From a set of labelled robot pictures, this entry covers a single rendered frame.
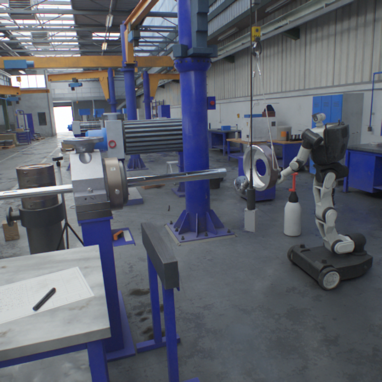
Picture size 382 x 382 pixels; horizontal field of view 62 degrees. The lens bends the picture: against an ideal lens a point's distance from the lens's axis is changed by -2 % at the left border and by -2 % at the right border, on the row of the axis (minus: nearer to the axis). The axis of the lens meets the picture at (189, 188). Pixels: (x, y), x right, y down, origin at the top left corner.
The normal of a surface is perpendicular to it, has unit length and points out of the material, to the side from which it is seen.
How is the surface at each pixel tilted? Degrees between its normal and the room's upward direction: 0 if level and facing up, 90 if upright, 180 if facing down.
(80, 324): 0
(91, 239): 90
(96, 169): 45
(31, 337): 0
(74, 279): 0
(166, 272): 90
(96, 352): 90
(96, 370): 90
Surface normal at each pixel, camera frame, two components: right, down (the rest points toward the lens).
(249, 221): -0.62, 0.21
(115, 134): 0.29, 0.21
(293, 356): -0.04, -0.97
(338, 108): -0.96, 0.11
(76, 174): 0.19, -0.54
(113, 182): 0.29, -0.04
